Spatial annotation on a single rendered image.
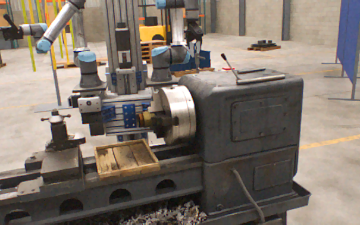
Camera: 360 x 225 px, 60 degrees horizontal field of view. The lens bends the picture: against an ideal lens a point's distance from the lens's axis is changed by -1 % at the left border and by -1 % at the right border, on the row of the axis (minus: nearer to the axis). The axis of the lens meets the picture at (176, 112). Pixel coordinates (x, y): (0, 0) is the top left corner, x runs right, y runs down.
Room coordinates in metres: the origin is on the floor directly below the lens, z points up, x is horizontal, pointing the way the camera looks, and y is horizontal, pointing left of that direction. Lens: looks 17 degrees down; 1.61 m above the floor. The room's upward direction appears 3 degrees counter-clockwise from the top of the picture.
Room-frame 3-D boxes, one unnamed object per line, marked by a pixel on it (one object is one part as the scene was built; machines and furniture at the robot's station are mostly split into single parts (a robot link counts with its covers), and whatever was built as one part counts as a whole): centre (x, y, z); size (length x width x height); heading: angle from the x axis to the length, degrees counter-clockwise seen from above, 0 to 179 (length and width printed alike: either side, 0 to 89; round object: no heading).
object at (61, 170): (1.48, 0.60, 0.95); 0.43 x 0.17 x 0.05; 17
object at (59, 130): (1.53, 0.61, 1.07); 0.07 x 0.07 x 0.10; 17
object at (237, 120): (1.77, -0.36, 1.06); 0.59 x 0.48 x 0.39; 107
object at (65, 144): (1.54, 0.59, 0.99); 0.20 x 0.10 x 0.05; 107
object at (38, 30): (2.15, 0.88, 1.56); 0.11 x 0.08 x 0.09; 119
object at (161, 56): (2.23, 0.09, 1.33); 0.13 x 0.12 x 0.14; 100
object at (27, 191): (1.45, 0.64, 0.90); 0.47 x 0.30 x 0.06; 17
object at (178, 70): (8.86, -0.41, 0.39); 1.20 x 0.80 x 0.79; 114
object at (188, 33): (1.83, -0.11, 1.52); 0.09 x 0.08 x 0.12; 19
